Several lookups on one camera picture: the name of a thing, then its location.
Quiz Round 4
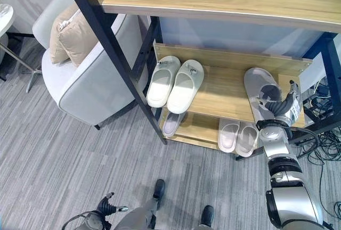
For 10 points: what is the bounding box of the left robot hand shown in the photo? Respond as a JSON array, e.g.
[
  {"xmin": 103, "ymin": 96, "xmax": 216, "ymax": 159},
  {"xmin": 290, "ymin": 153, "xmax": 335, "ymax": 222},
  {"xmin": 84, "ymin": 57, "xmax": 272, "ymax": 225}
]
[{"xmin": 98, "ymin": 192, "xmax": 129, "ymax": 219}]

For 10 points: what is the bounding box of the beige rubber slipper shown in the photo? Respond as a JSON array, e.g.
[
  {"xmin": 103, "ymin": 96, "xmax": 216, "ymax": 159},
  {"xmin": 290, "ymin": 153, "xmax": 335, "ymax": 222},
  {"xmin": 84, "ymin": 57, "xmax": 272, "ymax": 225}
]
[
  {"xmin": 236, "ymin": 122, "xmax": 259, "ymax": 158},
  {"xmin": 217, "ymin": 119, "xmax": 242, "ymax": 154}
]

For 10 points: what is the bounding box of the robot left leg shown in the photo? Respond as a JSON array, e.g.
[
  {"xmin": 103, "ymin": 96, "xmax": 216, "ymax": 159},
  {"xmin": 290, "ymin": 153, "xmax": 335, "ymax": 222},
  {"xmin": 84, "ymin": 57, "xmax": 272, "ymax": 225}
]
[{"xmin": 117, "ymin": 197, "xmax": 161, "ymax": 230}]

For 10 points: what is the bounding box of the black floor cable tangle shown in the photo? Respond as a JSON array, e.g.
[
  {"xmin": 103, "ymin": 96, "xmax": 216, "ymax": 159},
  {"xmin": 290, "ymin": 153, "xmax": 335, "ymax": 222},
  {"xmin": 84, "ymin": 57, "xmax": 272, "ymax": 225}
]
[{"xmin": 301, "ymin": 77, "xmax": 341, "ymax": 167}]

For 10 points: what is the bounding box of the robot left dark foot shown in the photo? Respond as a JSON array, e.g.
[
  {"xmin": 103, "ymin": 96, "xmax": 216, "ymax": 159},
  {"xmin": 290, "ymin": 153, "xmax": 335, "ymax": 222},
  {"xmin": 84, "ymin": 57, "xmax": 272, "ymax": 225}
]
[{"xmin": 152, "ymin": 178, "xmax": 166, "ymax": 202}]

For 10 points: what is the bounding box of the white rubber slipper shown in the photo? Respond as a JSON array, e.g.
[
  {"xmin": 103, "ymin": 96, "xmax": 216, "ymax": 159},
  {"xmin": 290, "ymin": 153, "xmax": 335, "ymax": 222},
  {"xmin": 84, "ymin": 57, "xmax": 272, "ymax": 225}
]
[
  {"xmin": 166, "ymin": 59, "xmax": 205, "ymax": 114},
  {"xmin": 145, "ymin": 55, "xmax": 182, "ymax": 108}
]

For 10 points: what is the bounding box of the grey fabric slipper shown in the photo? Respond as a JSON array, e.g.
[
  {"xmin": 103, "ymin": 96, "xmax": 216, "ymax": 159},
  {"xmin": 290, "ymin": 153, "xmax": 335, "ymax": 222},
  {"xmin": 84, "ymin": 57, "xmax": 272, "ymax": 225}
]
[{"xmin": 243, "ymin": 67, "xmax": 283, "ymax": 127}]

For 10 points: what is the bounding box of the light grey armchair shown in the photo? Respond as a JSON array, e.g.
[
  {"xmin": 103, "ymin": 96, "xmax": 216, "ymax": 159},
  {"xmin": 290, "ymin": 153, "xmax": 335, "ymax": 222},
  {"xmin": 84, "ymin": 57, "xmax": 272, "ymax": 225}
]
[{"xmin": 32, "ymin": 0, "xmax": 150, "ymax": 131}]

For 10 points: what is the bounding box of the round white table top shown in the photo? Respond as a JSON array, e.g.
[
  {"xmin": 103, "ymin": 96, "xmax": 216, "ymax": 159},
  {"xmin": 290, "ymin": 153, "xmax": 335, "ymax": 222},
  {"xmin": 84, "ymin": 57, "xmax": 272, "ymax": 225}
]
[{"xmin": 0, "ymin": 3, "xmax": 14, "ymax": 40}]

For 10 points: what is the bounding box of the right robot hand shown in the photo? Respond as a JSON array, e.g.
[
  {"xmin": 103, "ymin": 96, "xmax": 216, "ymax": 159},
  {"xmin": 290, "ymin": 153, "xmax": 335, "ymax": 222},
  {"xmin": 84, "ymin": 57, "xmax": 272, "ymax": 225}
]
[{"xmin": 256, "ymin": 79, "xmax": 304, "ymax": 126}]

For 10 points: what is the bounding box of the robot right dark foot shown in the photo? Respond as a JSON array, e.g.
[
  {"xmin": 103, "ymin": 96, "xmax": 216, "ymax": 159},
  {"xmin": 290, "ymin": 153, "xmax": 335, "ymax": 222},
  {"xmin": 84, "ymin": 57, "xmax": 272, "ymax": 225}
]
[{"xmin": 200, "ymin": 205, "xmax": 215, "ymax": 227}]

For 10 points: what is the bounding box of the beige cushion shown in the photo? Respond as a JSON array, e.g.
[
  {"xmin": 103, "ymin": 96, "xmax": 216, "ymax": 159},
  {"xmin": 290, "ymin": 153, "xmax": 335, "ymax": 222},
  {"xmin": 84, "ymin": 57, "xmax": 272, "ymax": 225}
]
[
  {"xmin": 58, "ymin": 14, "xmax": 100, "ymax": 68},
  {"xmin": 49, "ymin": 4, "xmax": 79, "ymax": 64}
]

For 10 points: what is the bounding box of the lavender rubber slipper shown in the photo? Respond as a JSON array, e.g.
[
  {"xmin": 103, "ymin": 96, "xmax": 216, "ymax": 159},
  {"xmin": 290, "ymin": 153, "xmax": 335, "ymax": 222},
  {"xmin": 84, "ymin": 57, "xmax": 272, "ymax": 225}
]
[{"xmin": 161, "ymin": 111, "xmax": 187, "ymax": 138}]

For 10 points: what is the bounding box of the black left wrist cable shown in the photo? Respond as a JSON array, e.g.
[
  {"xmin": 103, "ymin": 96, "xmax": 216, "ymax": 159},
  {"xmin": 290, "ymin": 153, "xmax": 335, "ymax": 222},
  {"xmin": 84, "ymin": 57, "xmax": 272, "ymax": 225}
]
[{"xmin": 61, "ymin": 210, "xmax": 90, "ymax": 230}]

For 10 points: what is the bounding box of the robot dark foot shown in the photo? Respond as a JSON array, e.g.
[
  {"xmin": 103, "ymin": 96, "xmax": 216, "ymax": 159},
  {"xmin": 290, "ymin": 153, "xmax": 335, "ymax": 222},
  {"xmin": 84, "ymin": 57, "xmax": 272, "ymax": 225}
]
[
  {"xmin": 152, "ymin": 178, "xmax": 166, "ymax": 202},
  {"xmin": 200, "ymin": 205, "xmax": 215, "ymax": 227}
]

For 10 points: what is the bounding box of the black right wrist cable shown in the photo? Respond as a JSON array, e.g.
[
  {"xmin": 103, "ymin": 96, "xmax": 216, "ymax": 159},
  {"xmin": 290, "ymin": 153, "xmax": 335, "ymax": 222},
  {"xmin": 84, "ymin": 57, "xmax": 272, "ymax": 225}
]
[{"xmin": 282, "ymin": 125, "xmax": 320, "ymax": 160}]

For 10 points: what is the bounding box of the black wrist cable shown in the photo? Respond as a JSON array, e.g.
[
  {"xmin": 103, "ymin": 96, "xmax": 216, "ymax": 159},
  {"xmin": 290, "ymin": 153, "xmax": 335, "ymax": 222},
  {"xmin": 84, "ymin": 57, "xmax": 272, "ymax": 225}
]
[
  {"xmin": 282, "ymin": 125, "xmax": 320, "ymax": 160},
  {"xmin": 61, "ymin": 210, "xmax": 90, "ymax": 230}
]

